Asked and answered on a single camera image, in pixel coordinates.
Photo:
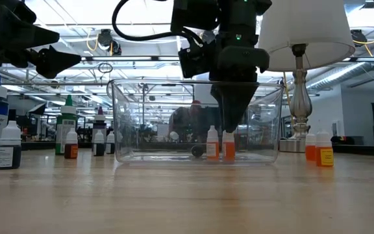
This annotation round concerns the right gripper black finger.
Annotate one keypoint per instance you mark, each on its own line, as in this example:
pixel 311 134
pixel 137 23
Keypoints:
pixel 234 104

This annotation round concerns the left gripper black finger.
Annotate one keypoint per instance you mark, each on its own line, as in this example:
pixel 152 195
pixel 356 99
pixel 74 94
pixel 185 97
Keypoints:
pixel 57 61
pixel 42 37

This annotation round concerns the clear plastic bin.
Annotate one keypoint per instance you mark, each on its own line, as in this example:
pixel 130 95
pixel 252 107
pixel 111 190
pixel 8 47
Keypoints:
pixel 265 130

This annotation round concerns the small orange food coloring bottle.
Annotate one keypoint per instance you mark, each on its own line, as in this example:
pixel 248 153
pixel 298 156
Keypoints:
pixel 310 152
pixel 229 151
pixel 212 149

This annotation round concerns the small dark food coloring bottle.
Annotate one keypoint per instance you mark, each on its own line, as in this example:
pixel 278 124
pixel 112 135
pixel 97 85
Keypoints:
pixel 9 156
pixel 197 151
pixel 98 149
pixel 110 148

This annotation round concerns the large green food coloring bottle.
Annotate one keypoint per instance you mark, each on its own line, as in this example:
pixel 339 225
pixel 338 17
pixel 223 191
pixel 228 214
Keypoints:
pixel 65 130

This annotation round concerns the small brown dropper bottle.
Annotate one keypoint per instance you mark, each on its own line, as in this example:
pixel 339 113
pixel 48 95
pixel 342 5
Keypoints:
pixel 71 151

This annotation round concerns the small yellow-label coloring bottle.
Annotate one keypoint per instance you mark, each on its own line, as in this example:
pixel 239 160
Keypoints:
pixel 324 156

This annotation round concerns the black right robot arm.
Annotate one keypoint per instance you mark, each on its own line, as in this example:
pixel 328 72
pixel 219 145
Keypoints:
pixel 193 13

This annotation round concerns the person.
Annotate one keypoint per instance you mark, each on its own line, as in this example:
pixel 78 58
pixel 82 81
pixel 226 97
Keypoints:
pixel 187 120

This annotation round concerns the white shade silver table lamp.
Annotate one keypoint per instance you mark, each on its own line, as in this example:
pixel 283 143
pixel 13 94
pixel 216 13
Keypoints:
pixel 304 32

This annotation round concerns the black bag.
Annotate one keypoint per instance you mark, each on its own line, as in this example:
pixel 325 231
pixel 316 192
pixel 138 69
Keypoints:
pixel 346 140

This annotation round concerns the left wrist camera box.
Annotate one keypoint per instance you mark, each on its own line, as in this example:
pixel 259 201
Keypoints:
pixel 5 11

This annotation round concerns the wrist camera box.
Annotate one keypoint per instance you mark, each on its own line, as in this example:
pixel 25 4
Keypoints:
pixel 195 61
pixel 5 11

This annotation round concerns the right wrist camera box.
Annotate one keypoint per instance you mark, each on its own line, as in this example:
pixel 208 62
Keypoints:
pixel 195 61

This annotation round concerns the black aluminium station frame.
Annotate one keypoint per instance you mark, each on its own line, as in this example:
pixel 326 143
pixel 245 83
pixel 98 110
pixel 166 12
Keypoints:
pixel 37 146

